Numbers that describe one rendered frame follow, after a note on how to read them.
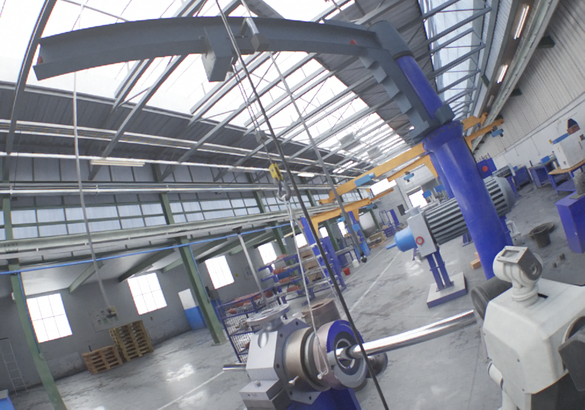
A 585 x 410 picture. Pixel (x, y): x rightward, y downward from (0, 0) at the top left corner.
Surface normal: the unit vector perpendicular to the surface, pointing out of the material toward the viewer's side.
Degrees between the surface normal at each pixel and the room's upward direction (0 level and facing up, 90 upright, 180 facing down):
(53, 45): 90
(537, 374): 85
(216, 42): 90
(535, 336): 61
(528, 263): 90
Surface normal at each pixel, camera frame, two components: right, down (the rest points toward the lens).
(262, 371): -0.49, 0.00
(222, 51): 0.40, -0.36
